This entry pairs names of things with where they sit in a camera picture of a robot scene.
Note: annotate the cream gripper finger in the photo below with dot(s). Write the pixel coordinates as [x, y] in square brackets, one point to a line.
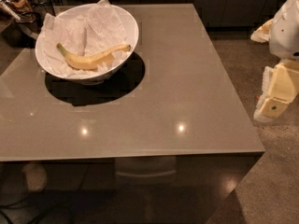
[280, 86]
[262, 34]

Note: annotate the yellow banana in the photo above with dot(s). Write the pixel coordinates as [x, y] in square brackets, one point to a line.
[94, 61]

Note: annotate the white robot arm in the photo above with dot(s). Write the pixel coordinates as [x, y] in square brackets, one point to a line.
[284, 33]

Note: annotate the white ceramic bowl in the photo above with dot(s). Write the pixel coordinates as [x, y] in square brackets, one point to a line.
[132, 25]

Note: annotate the white paper towel liner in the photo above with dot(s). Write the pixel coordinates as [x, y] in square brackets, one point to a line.
[93, 28]

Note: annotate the dark clutter on side table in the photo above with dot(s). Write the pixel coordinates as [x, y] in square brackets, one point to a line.
[21, 20]

